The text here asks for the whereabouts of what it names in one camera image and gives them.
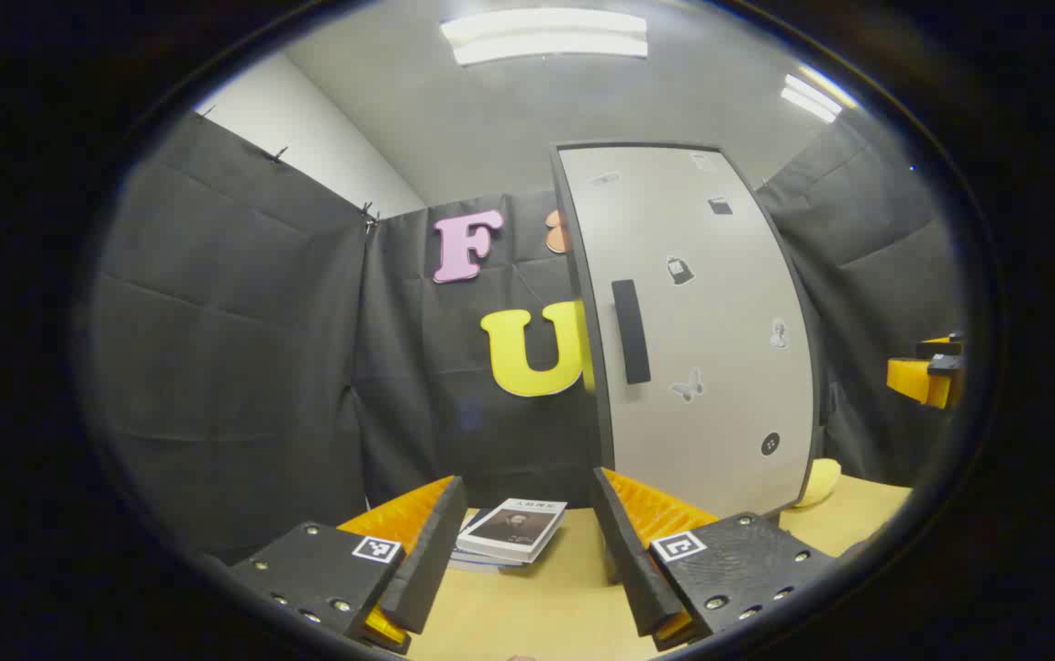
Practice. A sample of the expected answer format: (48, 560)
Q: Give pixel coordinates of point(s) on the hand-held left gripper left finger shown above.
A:
(431, 560)

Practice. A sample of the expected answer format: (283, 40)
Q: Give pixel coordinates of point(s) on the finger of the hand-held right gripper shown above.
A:
(940, 347)
(917, 381)

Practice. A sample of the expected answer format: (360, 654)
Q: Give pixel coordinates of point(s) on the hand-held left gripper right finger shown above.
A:
(633, 560)

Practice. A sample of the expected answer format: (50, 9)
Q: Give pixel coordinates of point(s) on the dark grey cabinet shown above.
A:
(604, 441)

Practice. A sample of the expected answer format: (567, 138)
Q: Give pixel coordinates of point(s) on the light grey cabinet door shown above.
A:
(720, 395)

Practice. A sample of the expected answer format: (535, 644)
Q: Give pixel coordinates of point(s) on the blue and white book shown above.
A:
(476, 558)

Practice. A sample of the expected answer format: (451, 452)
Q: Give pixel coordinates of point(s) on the white book with dark portrait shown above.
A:
(513, 528)

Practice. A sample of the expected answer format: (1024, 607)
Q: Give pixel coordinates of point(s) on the yellow round sponge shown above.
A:
(819, 482)

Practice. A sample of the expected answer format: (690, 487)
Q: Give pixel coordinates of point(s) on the small ceiling light panel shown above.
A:
(810, 96)

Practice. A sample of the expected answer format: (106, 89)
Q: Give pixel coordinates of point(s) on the black backdrop cloth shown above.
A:
(233, 349)

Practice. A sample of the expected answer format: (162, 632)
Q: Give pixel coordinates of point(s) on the large ceiling light panel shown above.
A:
(545, 37)

